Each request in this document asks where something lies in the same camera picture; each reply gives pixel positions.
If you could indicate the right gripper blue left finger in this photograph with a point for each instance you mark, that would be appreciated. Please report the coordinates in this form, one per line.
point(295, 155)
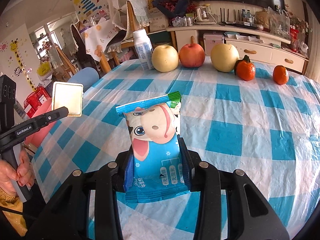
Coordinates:
point(128, 172)

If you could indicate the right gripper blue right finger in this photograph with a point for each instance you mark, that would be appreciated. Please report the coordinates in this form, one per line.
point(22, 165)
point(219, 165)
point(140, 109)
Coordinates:
point(187, 164)

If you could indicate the blue cow snack packet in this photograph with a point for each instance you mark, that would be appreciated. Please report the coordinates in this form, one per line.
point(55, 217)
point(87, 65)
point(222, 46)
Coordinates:
point(154, 128)

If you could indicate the person's left hand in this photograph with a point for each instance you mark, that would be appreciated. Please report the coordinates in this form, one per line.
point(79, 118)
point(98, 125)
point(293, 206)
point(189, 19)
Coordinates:
point(23, 175)

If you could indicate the red gift boxes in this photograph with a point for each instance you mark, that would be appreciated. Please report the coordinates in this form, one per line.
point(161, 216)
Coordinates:
point(35, 100)

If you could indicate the yellow bag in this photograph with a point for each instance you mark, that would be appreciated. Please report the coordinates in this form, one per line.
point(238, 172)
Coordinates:
point(44, 68)

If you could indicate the light wooden chair left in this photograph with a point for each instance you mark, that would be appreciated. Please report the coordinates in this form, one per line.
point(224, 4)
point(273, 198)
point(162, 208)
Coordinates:
point(68, 68)

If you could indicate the blue white checkered tablecloth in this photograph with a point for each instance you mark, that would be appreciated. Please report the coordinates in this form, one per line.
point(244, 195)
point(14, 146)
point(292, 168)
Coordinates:
point(268, 130)

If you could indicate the blue cushion stool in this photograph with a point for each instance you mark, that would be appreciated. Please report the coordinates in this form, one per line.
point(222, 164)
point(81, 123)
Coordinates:
point(87, 77)

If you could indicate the yellow pear near bottle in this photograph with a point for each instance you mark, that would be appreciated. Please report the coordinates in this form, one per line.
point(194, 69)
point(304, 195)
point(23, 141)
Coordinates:
point(165, 58)

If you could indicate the red apple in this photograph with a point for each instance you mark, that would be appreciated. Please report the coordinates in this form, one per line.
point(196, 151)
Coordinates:
point(192, 55)

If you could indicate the orange tangerine with leaf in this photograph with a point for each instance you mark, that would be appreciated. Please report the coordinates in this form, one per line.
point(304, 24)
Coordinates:
point(244, 69)

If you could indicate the dark wooden chair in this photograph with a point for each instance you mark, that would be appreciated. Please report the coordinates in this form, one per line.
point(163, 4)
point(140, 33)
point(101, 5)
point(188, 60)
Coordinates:
point(81, 51)

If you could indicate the yellow pear right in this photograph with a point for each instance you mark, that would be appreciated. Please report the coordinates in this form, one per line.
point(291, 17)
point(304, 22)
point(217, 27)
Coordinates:
point(223, 57)

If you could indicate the wooden dining chair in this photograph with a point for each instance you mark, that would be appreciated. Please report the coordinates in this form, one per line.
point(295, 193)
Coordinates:
point(137, 16)

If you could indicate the pink storage box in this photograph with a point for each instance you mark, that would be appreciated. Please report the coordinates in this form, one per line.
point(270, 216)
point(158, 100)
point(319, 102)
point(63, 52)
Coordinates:
point(211, 40)

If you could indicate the white plastic milk bottle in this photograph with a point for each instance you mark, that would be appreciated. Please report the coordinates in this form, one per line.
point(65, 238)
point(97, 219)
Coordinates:
point(143, 48)

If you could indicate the small orange tangerine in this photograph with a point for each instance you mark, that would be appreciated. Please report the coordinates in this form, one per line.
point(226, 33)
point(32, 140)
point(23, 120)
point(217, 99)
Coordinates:
point(280, 75)

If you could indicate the white orange-print table cover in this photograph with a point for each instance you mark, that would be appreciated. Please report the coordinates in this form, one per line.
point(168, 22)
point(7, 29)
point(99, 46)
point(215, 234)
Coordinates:
point(98, 37)

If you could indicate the white TV cabinet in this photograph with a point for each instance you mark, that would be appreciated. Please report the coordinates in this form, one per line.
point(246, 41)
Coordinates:
point(258, 45)

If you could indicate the white electric kettle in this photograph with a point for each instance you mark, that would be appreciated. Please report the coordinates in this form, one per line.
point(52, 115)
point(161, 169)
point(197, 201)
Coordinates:
point(204, 15)

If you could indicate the dark blue flower bouquet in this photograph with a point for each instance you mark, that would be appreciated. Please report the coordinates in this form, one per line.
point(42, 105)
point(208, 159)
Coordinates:
point(171, 8)

